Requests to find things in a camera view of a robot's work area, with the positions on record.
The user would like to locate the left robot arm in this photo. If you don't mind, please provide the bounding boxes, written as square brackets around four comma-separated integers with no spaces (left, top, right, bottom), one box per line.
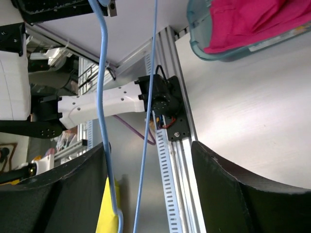
[0,0,182,138]

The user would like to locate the slotted grey cable duct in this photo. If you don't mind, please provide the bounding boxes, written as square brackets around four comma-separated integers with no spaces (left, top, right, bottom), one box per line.
[144,53,183,233]

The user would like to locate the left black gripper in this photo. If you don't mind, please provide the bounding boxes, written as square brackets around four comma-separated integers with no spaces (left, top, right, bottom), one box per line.
[11,0,118,25]

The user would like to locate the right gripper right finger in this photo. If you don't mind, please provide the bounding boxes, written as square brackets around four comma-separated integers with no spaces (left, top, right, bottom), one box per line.
[191,141,311,233]

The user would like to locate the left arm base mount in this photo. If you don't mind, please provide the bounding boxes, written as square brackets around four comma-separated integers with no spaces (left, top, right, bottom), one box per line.
[151,74,190,142]

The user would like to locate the camouflage trousers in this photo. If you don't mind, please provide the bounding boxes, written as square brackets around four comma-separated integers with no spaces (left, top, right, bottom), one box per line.
[95,178,119,233]

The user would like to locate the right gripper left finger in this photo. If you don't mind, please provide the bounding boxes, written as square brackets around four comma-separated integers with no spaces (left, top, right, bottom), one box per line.
[0,144,107,233]

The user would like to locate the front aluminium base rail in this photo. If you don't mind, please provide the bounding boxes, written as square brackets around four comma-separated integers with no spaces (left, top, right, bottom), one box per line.
[156,26,206,233]

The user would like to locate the pink trousers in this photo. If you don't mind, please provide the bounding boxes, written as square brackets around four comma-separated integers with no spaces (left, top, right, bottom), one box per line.
[204,0,311,54]

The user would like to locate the light blue wire hanger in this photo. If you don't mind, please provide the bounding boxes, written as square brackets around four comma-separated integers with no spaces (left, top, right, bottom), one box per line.
[87,0,159,233]

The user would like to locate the teal plastic bin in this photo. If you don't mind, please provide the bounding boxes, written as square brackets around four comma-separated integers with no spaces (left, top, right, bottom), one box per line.
[187,0,311,61]

